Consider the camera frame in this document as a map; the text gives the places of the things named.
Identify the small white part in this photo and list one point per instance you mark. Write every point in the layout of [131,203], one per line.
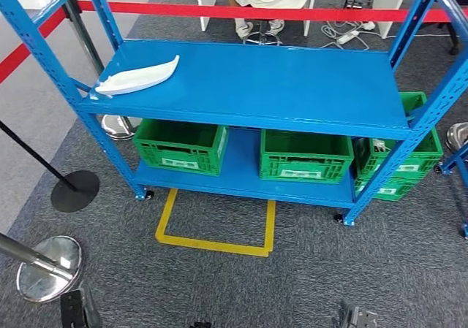
[380,145]

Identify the chrome stanchion post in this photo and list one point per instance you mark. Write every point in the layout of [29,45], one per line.
[84,40]

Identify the chrome round floor base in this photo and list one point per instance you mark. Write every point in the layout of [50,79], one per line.
[459,137]

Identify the black stanchion with round base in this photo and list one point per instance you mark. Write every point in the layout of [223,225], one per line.
[75,190]

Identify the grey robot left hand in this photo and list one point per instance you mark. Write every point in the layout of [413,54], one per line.
[91,311]

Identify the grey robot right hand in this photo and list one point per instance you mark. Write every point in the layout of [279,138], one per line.
[351,316]

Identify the white plastic car part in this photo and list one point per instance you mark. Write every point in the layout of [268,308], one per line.
[137,79]

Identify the black office chair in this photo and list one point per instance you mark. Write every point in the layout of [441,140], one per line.
[454,38]

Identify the white power strip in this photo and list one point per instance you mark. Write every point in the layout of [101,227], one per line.
[348,37]

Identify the white desk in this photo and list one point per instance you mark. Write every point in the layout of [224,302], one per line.
[205,1]
[391,1]

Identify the green plastic crate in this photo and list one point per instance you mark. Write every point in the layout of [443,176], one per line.
[387,190]
[305,156]
[181,146]
[420,159]

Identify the chrome stanchion with round base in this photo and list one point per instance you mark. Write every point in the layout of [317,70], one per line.
[49,267]

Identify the red barrier belt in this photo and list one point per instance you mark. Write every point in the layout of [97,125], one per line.
[18,55]
[255,12]

